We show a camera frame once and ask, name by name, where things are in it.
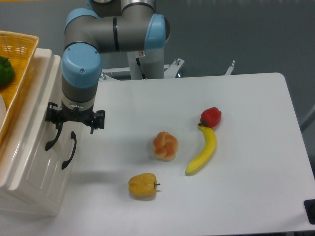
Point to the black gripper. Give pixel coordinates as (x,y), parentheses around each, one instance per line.
(58,115)

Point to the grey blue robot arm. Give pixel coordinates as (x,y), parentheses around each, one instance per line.
(107,26)

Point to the white drawer cabinet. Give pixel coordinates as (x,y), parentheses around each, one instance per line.
(14,143)

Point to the green toy pepper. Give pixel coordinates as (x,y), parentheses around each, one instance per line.
(6,71)

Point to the yellow woven basket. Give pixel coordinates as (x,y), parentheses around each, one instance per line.
(19,49)

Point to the knotted toy bread roll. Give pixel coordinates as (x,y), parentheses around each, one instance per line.
(165,146)

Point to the yellow toy bell pepper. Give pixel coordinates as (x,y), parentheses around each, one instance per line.
(143,185)

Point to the red toy pepper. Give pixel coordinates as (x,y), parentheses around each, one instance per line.
(210,117)

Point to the yellow toy banana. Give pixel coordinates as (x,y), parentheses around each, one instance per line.
(206,153)

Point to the black corner device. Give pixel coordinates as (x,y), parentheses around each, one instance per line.
(310,210)

